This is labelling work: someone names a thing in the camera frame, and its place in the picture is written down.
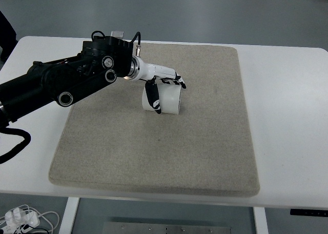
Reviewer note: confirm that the dark clothed person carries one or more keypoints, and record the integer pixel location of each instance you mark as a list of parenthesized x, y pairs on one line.
[(8, 38)]

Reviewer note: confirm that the grey metal base plate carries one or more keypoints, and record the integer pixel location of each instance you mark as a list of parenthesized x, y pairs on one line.
[(125, 227)]

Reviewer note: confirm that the beige felt mat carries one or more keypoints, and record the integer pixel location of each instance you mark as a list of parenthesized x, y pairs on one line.
[(110, 142)]

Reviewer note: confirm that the small grey metal box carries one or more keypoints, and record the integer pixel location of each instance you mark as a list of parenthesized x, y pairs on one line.
[(117, 34)]

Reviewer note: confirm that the white power strip with cables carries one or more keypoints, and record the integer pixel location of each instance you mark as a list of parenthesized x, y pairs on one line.
[(26, 219)]

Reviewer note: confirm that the white table leg frame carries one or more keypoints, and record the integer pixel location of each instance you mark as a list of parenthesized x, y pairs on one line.
[(73, 202)]

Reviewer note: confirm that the white cup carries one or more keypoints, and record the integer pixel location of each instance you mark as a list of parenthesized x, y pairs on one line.
[(169, 98)]

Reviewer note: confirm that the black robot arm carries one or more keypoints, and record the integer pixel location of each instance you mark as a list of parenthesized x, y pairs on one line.
[(67, 81)]

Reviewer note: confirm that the black table control panel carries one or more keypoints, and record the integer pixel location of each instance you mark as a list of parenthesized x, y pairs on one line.
[(308, 212)]

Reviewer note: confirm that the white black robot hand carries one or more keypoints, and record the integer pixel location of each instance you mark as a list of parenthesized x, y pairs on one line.
[(143, 71)]

